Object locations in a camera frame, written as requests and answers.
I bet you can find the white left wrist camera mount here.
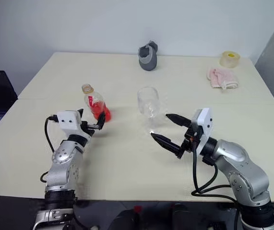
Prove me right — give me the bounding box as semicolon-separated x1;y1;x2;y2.
56;110;93;144

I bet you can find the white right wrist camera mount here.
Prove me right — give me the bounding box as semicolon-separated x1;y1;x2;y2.
191;107;214;154

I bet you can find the dark rounded shape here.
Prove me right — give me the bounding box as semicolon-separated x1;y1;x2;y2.
171;203;195;230
109;208;137;230

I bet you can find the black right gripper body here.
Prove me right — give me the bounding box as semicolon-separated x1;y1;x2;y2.
176;119;198;160

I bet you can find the clear wine glass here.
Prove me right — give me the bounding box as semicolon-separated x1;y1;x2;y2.
136;86;168;135

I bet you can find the pink cloth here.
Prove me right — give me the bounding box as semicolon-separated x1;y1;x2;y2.
206;67;240;91

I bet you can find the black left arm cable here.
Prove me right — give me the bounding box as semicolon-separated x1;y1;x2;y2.
40;114;59;183

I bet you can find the translucent yellow tape roll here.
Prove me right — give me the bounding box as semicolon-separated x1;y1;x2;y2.
220;50;241;69

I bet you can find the clear bottle with red drink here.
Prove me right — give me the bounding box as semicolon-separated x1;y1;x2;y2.
81;83;112;123

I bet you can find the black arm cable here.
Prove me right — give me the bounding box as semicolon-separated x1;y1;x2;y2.
40;114;59;183
191;140;243;230

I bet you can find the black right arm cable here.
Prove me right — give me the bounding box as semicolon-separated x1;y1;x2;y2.
191;140;243;230

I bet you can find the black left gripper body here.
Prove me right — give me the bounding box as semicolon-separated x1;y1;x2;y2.
80;120;100;136

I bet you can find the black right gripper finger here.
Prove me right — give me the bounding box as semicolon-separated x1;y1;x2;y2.
165;113;192;128
150;133;184;159

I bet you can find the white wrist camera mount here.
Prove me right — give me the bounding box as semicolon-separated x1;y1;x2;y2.
56;110;93;144
191;107;214;154

